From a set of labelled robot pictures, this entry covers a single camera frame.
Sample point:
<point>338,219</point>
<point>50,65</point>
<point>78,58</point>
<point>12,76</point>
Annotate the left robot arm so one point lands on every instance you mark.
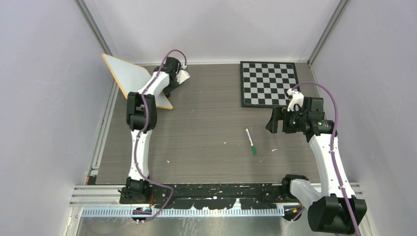
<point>141,118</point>

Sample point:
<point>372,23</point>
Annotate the yellow framed whiteboard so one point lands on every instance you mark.
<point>132,76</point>

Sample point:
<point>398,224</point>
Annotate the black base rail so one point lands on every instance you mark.
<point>211,196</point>

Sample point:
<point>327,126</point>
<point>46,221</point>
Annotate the black white checkerboard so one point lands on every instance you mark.
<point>265,84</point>

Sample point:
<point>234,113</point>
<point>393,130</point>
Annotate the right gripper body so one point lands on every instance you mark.
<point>293,121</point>

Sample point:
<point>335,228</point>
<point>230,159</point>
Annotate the white slotted cable duct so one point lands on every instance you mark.
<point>132,211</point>

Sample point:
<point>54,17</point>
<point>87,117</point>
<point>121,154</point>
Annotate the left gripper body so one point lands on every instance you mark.
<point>170,87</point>

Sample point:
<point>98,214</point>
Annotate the green whiteboard marker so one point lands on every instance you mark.
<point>251,142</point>

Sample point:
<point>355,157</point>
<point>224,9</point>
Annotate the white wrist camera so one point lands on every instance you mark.
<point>182,75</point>
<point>296,100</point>

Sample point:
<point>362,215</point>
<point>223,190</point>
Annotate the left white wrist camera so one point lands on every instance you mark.
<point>182,75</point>

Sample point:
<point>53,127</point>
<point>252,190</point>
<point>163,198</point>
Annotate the aluminium frame rail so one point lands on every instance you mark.
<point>100,196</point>

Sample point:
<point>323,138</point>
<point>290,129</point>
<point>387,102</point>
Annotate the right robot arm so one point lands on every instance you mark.
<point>334,208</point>

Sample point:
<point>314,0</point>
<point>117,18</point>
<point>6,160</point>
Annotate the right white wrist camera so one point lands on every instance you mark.
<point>296,100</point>

